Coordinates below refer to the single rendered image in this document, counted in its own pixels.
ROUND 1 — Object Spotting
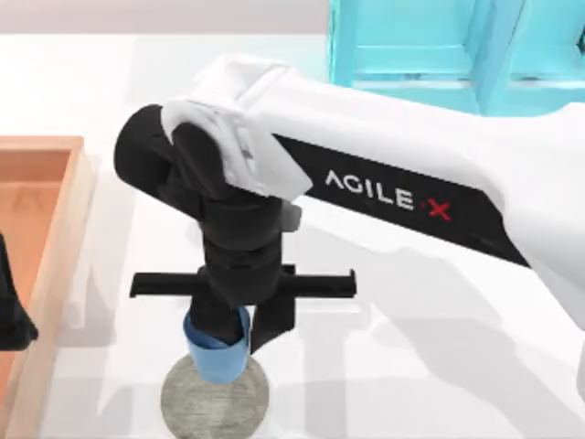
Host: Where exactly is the blue cup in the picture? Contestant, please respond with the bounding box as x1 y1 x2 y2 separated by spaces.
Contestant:
182 305 252 383

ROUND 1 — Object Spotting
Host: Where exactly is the grey round coaster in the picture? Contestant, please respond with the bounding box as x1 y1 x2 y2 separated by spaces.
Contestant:
160 353 271 439

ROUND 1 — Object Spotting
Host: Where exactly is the shallow salmon-coloured box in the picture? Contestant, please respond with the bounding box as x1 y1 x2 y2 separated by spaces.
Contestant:
0 134 98 439

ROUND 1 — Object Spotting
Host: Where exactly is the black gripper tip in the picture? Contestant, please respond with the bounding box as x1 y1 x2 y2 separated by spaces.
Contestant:
0 232 39 352

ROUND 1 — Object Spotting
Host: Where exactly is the light blue rack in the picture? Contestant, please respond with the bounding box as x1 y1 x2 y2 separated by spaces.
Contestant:
325 0 585 116

